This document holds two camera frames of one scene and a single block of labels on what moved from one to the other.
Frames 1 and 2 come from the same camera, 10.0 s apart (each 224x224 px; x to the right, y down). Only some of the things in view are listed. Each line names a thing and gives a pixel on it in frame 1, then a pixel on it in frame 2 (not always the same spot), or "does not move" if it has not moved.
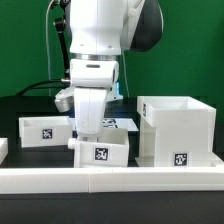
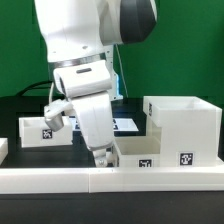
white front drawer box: [111, 149] to [138, 151]
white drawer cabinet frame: [176, 131] does not move
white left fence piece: [4, 148] does not move
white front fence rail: [111, 179] does not move
